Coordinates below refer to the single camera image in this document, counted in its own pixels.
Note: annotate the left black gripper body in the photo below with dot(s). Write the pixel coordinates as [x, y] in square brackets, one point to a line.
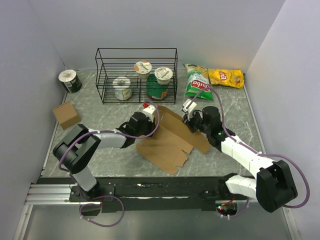
[147, 128]

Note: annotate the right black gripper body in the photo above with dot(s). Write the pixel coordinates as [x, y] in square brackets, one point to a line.
[195, 122]

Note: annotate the brown cardboard box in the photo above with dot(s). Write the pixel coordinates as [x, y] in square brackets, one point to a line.
[167, 149]

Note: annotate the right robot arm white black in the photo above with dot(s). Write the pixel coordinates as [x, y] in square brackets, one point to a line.
[272, 184]

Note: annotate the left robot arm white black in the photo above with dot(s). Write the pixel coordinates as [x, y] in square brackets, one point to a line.
[76, 149]

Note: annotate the small folded cardboard box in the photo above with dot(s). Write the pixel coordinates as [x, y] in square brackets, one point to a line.
[66, 115]

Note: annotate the green Chuba chips bag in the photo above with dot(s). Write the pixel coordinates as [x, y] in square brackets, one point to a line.
[197, 79]

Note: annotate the white lidded cup lower shelf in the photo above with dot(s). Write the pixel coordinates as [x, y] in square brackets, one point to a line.
[122, 88]

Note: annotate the yogurt cup beige label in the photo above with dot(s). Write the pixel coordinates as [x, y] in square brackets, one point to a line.
[163, 75]

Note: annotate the yogurt cup orange label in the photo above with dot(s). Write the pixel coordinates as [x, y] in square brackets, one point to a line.
[143, 69]

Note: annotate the yellow Lays chips bag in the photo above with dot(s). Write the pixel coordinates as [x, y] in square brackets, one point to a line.
[226, 77]

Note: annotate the black can white lid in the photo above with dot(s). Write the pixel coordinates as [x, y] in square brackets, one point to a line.
[70, 80]

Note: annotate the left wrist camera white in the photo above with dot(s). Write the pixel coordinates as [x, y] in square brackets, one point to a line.
[149, 111]

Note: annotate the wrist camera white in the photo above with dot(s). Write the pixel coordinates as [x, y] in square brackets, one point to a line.
[149, 111]
[189, 106]

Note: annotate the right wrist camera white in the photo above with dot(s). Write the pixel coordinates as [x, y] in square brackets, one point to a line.
[189, 106]

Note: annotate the black wire rack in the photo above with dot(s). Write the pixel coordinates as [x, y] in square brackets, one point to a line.
[112, 63]

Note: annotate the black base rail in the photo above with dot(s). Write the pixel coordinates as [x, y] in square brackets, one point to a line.
[148, 193]

